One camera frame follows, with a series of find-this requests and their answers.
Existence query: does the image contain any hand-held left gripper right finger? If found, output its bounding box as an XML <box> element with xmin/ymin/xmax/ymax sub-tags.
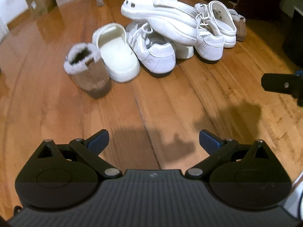
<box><xmin>185</xmin><ymin>130</ymin><xmax>270</xmax><ymax>179</ymax></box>

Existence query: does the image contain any tan fur-lined boot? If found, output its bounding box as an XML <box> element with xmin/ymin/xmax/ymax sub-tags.
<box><xmin>228</xmin><ymin>9</ymin><xmax>247</xmax><ymax>42</ymax></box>
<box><xmin>63</xmin><ymin>43</ymin><xmax>112</xmax><ymax>99</ymax></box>

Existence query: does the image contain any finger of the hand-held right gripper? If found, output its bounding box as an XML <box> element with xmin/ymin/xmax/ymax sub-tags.
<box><xmin>261</xmin><ymin>70</ymin><xmax>303</xmax><ymax>107</ymax></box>

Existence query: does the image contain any white clog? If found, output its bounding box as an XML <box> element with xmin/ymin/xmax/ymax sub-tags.
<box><xmin>208</xmin><ymin>0</ymin><xmax>237</xmax><ymax>48</ymax></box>
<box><xmin>120</xmin><ymin>0</ymin><xmax>199</xmax><ymax>46</ymax></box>

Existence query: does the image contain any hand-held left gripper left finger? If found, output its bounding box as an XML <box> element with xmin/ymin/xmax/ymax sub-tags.
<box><xmin>35</xmin><ymin>129</ymin><xmax>122</xmax><ymax>178</ymax></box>

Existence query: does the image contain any dark wooden cabinet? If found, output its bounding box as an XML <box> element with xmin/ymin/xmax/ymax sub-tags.
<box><xmin>237</xmin><ymin>0</ymin><xmax>287</xmax><ymax>22</ymax></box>

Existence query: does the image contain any white lace-up sneaker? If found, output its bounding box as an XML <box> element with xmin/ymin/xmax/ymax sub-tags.
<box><xmin>194</xmin><ymin>3</ymin><xmax>225</xmax><ymax>64</ymax></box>
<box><xmin>125</xmin><ymin>22</ymin><xmax>176</xmax><ymax>78</ymax></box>

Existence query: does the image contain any closed cardboard box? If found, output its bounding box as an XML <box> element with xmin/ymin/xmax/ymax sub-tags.
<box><xmin>24</xmin><ymin>0</ymin><xmax>58</xmax><ymax>20</ymax></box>

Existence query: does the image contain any black bin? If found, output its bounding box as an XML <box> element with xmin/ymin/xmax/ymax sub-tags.
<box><xmin>282</xmin><ymin>5</ymin><xmax>303</xmax><ymax>67</ymax></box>

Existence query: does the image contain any cream embossed slide sandal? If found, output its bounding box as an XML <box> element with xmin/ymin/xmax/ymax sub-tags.
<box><xmin>92</xmin><ymin>23</ymin><xmax>141</xmax><ymax>83</ymax></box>
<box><xmin>164</xmin><ymin>37</ymin><xmax>194</xmax><ymax>59</ymax></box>

